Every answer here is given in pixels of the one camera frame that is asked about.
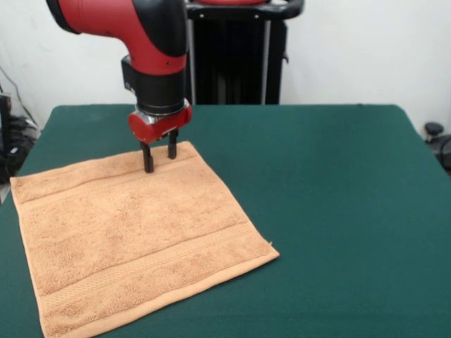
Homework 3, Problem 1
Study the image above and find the grey chair base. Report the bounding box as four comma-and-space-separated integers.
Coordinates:
424, 121, 451, 170

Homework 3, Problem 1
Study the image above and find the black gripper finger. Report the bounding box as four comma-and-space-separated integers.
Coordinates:
139, 140, 156, 175
166, 127, 182, 161

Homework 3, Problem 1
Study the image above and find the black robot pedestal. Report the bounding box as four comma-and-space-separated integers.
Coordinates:
185, 0, 306, 106

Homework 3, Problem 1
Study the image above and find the tan terry towel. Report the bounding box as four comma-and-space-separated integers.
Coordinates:
9, 140, 281, 338

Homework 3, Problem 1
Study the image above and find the black upright box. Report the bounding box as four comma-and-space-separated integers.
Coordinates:
0, 93, 13, 156

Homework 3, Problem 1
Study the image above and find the grey cable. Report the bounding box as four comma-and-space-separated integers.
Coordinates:
0, 65, 39, 128

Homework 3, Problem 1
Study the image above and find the dark green table cloth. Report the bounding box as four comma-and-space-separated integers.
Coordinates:
0, 104, 451, 338

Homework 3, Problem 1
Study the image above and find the black cable heap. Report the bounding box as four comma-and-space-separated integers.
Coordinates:
0, 115, 40, 184

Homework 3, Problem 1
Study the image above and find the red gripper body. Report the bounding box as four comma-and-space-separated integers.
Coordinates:
128, 104, 194, 144

